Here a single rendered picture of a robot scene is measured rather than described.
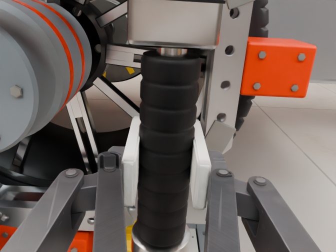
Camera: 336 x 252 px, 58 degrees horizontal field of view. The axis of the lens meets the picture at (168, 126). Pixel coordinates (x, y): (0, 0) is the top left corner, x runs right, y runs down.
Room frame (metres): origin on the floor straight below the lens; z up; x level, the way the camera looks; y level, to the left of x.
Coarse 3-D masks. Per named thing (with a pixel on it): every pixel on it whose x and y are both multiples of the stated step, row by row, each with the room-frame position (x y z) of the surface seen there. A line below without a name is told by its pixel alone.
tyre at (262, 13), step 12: (264, 0) 0.48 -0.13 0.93; (252, 12) 0.47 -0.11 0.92; (264, 12) 0.48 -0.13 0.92; (252, 24) 0.47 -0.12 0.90; (264, 24) 0.48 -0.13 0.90; (252, 36) 0.47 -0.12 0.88; (264, 36) 0.48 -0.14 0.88; (240, 96) 0.47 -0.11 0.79; (252, 96) 0.48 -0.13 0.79; (240, 108) 0.47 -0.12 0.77; (240, 120) 0.48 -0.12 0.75; (0, 180) 0.46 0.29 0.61; (12, 180) 0.46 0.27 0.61
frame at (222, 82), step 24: (240, 0) 0.39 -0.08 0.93; (240, 24) 0.39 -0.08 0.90; (216, 48) 0.39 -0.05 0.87; (240, 48) 0.39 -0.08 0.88; (216, 72) 0.39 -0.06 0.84; (240, 72) 0.39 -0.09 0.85; (216, 96) 0.39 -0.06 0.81; (216, 120) 0.39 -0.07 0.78; (216, 144) 0.39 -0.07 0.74; (0, 192) 0.41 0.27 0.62; (24, 192) 0.42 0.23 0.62; (0, 216) 0.38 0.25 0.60; (24, 216) 0.38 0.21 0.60
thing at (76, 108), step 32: (64, 0) 0.49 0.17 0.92; (96, 32) 0.53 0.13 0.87; (96, 64) 0.53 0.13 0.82; (128, 64) 0.49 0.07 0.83; (64, 128) 0.68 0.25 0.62; (128, 128) 0.69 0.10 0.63; (0, 160) 0.48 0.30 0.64; (32, 160) 0.51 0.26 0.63; (64, 160) 0.54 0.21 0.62; (96, 160) 0.49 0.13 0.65
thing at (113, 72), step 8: (96, 0) 0.86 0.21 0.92; (104, 0) 0.87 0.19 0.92; (112, 0) 0.90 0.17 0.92; (120, 0) 0.91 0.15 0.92; (104, 8) 0.86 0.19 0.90; (120, 24) 0.87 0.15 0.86; (120, 32) 0.87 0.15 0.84; (120, 40) 0.87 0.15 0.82; (96, 48) 0.86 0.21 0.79; (136, 56) 0.91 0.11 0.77; (112, 72) 0.91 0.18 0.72; (120, 72) 0.91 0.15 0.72; (128, 72) 0.91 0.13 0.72; (136, 72) 0.91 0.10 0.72; (112, 80) 0.91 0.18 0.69
